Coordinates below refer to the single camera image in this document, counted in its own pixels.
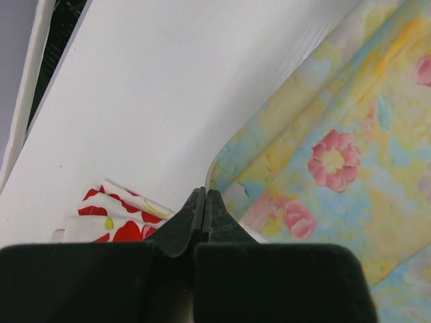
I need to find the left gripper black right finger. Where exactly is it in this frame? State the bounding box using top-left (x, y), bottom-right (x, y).
top-left (193, 190), bottom-right (378, 322)

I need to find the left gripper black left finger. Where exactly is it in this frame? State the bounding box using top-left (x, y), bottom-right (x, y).
top-left (1, 188), bottom-right (205, 322)

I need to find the red poppy print skirt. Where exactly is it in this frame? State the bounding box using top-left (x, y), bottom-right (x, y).
top-left (51, 179), bottom-right (174, 243)

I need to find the pastel floral skirt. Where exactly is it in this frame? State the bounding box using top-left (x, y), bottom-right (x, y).
top-left (207, 1), bottom-right (430, 322)

